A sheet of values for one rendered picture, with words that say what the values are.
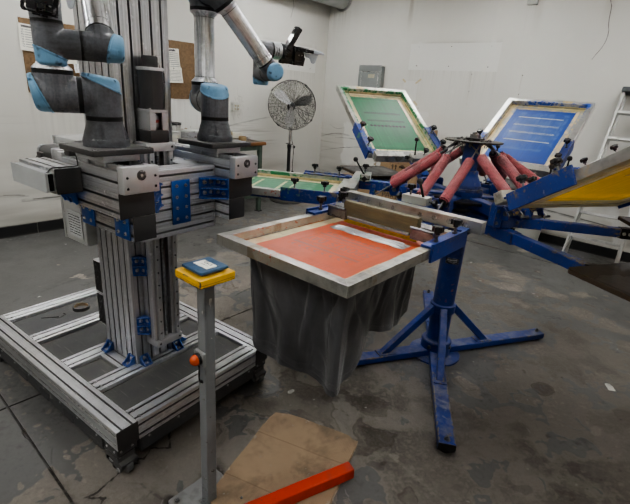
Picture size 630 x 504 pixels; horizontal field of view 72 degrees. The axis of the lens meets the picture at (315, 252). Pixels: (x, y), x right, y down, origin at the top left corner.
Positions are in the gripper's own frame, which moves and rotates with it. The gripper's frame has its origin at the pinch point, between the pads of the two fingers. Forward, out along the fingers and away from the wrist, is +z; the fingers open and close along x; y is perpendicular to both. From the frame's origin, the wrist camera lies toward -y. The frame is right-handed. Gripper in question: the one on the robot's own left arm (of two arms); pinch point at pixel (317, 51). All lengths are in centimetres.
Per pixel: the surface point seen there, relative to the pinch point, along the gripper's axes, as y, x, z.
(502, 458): 150, 141, 41
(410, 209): 56, 72, 16
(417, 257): 55, 112, -15
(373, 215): 55, 76, -7
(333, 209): 60, 57, -14
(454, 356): 158, 74, 83
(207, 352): 88, 98, -82
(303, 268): 54, 109, -57
